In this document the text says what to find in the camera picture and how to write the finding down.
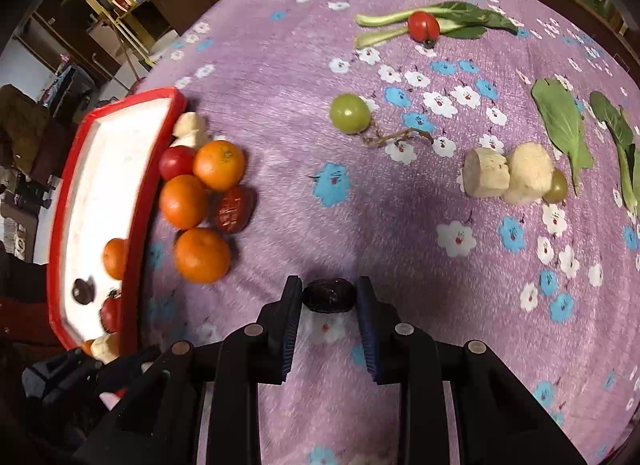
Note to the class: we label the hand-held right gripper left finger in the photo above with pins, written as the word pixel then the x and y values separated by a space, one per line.
pixel 292 330

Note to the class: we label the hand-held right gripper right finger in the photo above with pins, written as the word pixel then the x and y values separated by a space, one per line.
pixel 369 335

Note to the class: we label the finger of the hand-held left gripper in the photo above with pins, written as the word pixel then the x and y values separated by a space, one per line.
pixel 45 377
pixel 127 364

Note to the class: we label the dried red date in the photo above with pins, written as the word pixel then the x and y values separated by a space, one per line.
pixel 327 295
pixel 232 209

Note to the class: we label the red and white tray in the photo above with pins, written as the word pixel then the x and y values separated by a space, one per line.
pixel 100 185

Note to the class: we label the green grape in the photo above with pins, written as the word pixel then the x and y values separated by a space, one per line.
pixel 350 113
pixel 557 187

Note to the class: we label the bare grape stem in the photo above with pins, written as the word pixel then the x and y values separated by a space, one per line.
pixel 397 136

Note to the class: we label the banana slice pieces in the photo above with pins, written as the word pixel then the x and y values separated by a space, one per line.
pixel 190 121

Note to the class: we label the green bok choy leaf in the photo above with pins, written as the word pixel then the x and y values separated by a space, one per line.
pixel 611 120
pixel 634 170
pixel 560 125

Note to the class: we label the bok choy stalk with leaf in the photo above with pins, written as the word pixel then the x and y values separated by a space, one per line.
pixel 375 37
pixel 385 19

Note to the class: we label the small red tomato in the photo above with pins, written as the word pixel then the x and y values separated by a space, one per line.
pixel 423 26

